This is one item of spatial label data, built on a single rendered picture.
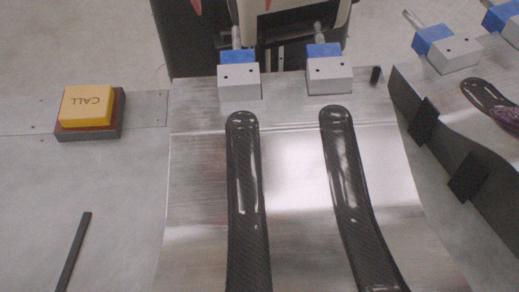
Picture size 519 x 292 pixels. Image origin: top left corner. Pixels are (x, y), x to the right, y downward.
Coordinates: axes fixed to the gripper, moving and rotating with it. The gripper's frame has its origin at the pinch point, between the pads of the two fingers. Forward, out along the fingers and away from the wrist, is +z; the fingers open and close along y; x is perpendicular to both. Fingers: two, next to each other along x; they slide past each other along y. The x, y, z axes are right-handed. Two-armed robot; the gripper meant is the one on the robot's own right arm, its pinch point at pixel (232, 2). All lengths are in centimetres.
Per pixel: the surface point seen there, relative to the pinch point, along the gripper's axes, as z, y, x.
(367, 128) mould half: 12.5, 14.1, -7.5
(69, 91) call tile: 17.1, -23.1, 6.3
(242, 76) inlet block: 9.4, 0.3, -1.0
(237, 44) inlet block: 11.3, -0.1, 7.1
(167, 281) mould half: 10.1, -7.2, -24.8
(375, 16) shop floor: 99, 56, 123
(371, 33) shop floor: 99, 53, 113
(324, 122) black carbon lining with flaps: 12.5, 9.4, -6.2
